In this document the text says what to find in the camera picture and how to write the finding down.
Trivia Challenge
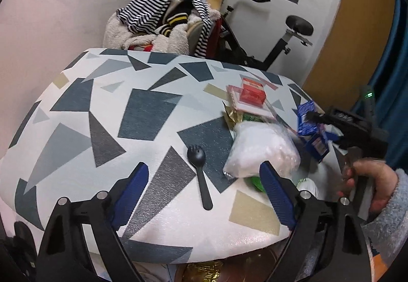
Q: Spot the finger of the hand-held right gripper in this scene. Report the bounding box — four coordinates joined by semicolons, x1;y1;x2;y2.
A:
305;111;334;126

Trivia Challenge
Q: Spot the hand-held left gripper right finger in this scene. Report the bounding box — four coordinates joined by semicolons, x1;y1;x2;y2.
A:
259;161;372;282

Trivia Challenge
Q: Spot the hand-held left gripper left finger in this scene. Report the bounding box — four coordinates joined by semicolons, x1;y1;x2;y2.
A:
36;161;150;282

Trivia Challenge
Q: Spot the blue snack packet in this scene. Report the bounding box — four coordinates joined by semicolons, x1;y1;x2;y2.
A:
296;101;330;164

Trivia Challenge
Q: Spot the white clear plastic bag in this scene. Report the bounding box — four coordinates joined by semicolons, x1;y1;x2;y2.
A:
222;121;302;180

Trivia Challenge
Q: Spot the red small box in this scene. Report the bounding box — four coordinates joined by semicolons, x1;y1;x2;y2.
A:
240;78;266;106

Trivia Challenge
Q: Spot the black plastic spork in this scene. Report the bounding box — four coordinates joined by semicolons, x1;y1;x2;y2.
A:
186;145;213;211

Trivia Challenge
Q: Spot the person's right hand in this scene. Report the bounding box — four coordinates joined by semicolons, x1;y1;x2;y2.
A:
337;159;400;214

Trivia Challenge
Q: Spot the bright green wrapper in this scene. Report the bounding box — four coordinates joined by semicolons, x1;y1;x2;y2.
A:
245;174;266;195

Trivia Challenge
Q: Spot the white plastic wrapper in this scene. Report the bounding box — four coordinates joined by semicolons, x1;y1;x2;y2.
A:
296;177;319;200

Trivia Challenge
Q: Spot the geometric patterned tablecloth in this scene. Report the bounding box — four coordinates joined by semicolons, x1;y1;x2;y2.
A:
0;47;351;265

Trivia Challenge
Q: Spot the pink card package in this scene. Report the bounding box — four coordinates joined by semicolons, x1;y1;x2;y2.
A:
226;79;278;123

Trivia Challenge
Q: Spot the gold green snack wrapper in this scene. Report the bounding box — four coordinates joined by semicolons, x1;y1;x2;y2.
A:
222;103;271;129

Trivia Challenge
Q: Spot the wooden door panel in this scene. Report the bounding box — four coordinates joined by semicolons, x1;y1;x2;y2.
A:
301;0;397;94

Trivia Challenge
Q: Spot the black exercise bike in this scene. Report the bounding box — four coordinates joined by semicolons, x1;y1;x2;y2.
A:
202;0;314;72

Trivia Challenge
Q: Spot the gold shiny object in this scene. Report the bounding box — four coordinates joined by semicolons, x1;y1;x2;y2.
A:
182;261;224;282

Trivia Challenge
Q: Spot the red garment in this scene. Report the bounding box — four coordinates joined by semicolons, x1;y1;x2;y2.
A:
207;19;224;60

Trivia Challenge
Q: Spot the cream fleece blanket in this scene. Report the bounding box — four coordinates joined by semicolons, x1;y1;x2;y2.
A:
104;9;222;56

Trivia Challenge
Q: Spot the black yellow striped garment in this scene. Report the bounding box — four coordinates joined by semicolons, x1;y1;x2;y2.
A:
153;0;192;38

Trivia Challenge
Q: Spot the pile of clothes on chair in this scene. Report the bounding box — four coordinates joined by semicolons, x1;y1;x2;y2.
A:
116;0;212;59

